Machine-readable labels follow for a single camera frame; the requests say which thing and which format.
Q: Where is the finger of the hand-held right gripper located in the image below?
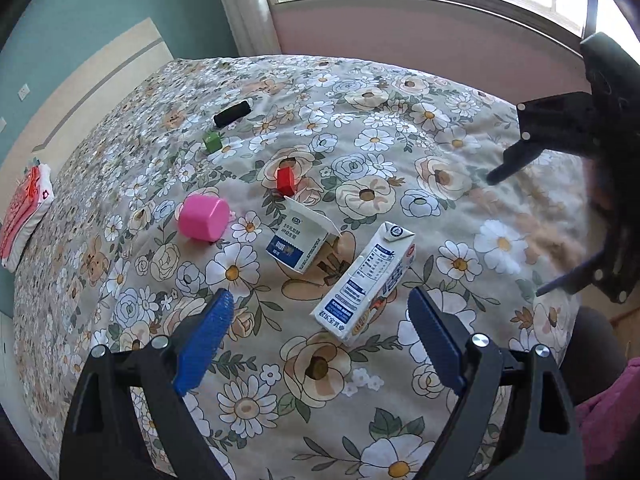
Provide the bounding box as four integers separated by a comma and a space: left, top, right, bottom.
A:
536, 225, 640, 304
487, 91, 601, 185

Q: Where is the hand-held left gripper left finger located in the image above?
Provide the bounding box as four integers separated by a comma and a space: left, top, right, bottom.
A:
59, 287, 236, 480

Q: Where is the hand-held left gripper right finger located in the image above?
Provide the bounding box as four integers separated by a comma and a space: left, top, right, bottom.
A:
407, 286, 586, 480

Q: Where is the black foam cylinder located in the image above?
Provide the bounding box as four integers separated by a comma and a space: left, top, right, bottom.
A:
213, 100, 251, 128

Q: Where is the dark grey stool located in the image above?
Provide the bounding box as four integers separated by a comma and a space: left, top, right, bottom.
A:
564, 305, 629, 407

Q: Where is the tall white milk carton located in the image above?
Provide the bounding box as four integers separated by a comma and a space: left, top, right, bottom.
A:
310, 221, 417, 346

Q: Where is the pink plastic cup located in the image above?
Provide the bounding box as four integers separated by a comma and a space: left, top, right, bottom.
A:
176, 195, 231, 242

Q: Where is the open white milk carton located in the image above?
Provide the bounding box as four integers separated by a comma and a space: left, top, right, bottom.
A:
270, 196, 342, 275

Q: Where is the red block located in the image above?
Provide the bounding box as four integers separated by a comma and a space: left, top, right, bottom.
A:
276, 167, 297, 197

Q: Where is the floral bedsheet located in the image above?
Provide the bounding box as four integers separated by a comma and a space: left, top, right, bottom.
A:
12, 55, 596, 480

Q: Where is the beige headboard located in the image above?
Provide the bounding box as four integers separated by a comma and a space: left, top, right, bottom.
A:
0, 17, 173, 181

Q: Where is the white curtain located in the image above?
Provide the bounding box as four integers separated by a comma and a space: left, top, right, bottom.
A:
207, 0, 282, 57

